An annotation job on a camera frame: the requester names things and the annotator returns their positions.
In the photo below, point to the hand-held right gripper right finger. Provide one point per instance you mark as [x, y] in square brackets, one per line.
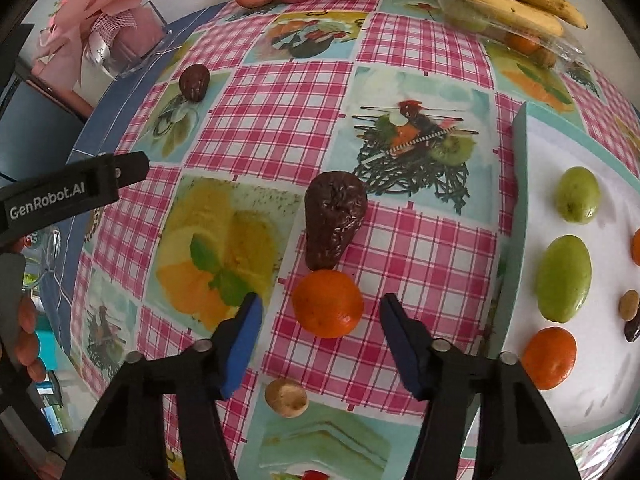
[405, 350]

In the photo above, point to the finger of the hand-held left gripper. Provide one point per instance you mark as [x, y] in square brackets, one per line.
[132, 167]

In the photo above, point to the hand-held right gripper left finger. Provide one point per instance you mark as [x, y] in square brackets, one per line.
[242, 345]

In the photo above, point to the orange mandarin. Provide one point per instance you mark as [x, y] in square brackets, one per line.
[327, 303]
[549, 358]
[636, 246]

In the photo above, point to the large green fruit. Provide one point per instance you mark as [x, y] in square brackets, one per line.
[563, 278]

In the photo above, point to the white tray with teal rim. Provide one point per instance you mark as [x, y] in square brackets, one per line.
[600, 390]

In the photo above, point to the small brown round fruit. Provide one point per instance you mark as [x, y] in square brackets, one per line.
[629, 305]

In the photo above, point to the small dark brown fruit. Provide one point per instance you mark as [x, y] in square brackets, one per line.
[633, 331]

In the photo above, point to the small green fruit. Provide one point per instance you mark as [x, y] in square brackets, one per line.
[577, 195]

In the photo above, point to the person's left hand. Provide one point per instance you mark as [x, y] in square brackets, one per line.
[27, 345]

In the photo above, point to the clear plastic pack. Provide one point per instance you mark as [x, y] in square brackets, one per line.
[47, 252]

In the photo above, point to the small beige round fruit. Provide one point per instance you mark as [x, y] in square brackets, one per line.
[286, 398]

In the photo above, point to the small dark avocado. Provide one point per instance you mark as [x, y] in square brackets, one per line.
[194, 82]

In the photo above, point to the clear glass vase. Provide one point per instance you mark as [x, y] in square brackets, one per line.
[142, 45]

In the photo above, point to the pink flower bouquet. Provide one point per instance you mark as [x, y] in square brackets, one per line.
[75, 35]

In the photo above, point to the large dark avocado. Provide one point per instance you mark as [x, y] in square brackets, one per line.
[334, 220]

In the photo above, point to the orange inside plastic container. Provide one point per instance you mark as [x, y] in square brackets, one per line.
[523, 43]

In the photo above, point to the clear plastic container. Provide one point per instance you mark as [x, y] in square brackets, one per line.
[565, 50]

